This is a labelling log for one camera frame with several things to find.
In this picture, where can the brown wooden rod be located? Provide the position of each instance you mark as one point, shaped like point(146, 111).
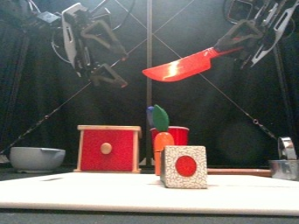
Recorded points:
point(238, 172)

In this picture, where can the grey vertical frame pole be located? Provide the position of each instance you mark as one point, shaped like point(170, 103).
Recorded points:
point(149, 96)

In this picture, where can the red plastic toy knife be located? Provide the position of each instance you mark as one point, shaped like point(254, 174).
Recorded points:
point(183, 68)

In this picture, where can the grey ceramic bowl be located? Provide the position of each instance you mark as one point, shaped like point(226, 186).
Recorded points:
point(35, 159)

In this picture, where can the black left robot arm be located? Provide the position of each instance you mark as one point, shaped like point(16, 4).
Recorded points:
point(19, 14)

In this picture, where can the white cutting board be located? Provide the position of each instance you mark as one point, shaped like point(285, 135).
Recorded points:
point(116, 192)

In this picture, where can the silver metal pot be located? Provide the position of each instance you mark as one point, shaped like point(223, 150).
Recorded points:
point(286, 167)

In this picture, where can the blue toy utensil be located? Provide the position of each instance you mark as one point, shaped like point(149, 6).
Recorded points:
point(150, 112)

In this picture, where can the red wooden box with knob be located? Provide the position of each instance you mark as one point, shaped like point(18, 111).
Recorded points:
point(107, 150)

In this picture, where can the speckled block with red circle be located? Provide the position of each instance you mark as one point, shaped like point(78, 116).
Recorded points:
point(185, 166)

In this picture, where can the red plastic cup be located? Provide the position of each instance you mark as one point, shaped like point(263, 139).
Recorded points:
point(179, 135)

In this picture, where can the orange toy carrot green leaf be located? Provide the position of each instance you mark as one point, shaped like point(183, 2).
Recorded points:
point(163, 140)

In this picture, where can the grey slanted frame bar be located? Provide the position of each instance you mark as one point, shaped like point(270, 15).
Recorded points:
point(282, 87)

